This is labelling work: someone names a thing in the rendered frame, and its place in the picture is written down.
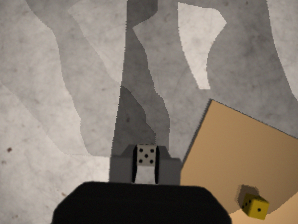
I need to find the orange flat mat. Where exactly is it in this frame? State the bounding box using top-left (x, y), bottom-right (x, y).
top-left (180, 100), bottom-right (298, 224)

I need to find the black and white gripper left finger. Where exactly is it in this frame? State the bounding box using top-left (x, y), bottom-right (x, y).
top-left (109, 144), bottom-right (138, 183)

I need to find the white die with black pips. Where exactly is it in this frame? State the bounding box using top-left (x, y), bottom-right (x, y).
top-left (137, 143), bottom-right (157, 167)

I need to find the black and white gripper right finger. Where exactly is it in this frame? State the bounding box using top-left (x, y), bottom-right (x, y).
top-left (155, 146), bottom-right (182, 185)

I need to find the olive yellow die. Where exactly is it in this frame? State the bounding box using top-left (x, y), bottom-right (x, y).
top-left (241, 193), bottom-right (270, 220)

